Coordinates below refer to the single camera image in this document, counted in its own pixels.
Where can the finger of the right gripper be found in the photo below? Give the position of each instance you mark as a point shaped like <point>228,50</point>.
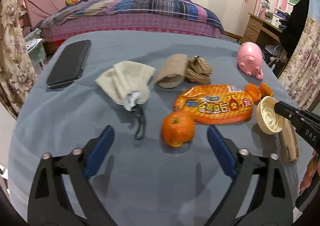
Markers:
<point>288,112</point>

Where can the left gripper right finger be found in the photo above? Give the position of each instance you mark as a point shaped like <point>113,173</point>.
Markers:
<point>259,193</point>

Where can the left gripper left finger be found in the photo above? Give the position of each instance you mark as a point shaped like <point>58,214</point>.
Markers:
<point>48,200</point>

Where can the cream plastic lid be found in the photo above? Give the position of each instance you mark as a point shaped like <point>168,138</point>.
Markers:
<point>268,120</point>

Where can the orange peel piece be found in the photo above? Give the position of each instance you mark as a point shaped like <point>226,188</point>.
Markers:
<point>265,90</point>

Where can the orange plastic lid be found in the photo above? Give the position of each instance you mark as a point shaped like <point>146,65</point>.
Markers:
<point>253,91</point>

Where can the orange snack bag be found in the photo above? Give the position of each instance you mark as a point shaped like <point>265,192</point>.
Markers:
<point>215,104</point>

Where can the orange mandarin peel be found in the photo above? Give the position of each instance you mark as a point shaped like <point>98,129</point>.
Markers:
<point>178,128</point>

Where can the right human hand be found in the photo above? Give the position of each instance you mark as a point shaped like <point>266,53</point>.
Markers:
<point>312,168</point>

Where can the pink pig mug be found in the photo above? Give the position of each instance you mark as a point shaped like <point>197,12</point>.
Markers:
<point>250,60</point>

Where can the black hanging garment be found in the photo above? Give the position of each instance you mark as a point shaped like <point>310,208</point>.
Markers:
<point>290,36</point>

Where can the wooden desk with drawers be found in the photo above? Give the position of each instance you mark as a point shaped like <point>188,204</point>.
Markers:
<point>266,36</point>

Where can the silver desk lamp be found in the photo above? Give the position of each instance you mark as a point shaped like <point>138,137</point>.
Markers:
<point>264,6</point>

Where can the left floral curtain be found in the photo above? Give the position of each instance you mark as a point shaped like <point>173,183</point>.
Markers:
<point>17,72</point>

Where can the black smartphone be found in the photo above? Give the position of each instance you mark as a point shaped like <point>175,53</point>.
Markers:
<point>70,65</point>

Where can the brown folded sock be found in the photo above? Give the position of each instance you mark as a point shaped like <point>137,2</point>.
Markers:
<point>172,72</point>

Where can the small green bedside stool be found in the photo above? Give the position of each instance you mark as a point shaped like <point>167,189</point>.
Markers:
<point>35,49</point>

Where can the plaid patchwork blanket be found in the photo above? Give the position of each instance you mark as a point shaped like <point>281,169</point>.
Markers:
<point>181,9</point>

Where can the bed with purple sheet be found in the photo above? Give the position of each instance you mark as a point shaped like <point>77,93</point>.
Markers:
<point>58,33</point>

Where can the pink headboard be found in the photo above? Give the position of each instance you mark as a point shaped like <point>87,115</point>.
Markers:
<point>39,9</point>

